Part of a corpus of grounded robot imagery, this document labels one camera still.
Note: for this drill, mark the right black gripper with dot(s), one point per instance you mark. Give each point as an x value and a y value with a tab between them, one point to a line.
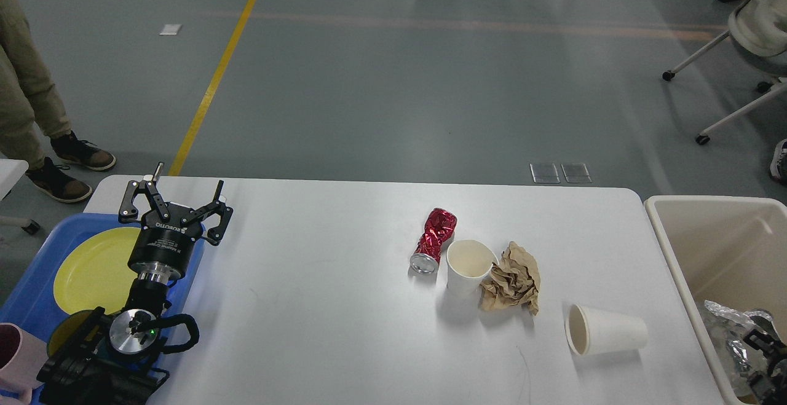
769	387

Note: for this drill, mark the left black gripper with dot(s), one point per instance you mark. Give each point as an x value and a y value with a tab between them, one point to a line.
166	245

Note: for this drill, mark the aluminium foil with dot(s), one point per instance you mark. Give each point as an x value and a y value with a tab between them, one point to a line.
727	328

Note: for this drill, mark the yellow plate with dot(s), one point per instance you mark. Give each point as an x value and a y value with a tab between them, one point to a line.
96	273

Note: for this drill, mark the white paper cup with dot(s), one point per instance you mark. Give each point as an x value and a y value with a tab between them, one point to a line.
592	331
470	262

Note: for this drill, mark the pink mug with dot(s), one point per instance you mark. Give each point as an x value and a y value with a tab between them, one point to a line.
22	357

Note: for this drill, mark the brown paper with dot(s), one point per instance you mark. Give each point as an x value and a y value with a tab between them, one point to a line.
515	281

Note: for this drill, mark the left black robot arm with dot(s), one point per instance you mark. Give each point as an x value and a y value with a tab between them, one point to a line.
97	357

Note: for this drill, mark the beige plastic bin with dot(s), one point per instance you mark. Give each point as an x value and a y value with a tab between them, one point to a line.
730	250

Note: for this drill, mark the white side table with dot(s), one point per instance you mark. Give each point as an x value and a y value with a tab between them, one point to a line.
11	172

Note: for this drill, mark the blue plastic tray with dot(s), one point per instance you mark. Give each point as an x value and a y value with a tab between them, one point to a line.
31	305

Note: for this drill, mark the person in khaki trousers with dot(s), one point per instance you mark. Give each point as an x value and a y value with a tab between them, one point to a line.
30	100

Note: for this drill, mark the white floor marker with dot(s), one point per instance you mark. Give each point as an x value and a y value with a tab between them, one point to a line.
170	29

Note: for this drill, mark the grey sneaker at right edge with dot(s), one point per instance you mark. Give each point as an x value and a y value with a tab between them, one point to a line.
777	166

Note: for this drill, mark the crushed red can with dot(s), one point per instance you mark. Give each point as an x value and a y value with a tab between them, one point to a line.
439	227

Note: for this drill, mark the floor socket plate right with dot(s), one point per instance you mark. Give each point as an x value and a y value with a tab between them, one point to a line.
576	173

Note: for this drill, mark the floor socket plate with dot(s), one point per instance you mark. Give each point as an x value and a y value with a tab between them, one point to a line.
576	173
544	173

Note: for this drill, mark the floor socket plate left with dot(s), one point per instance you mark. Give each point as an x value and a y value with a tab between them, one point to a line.
544	173

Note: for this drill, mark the white office chair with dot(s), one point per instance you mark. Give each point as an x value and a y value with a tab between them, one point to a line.
757	30

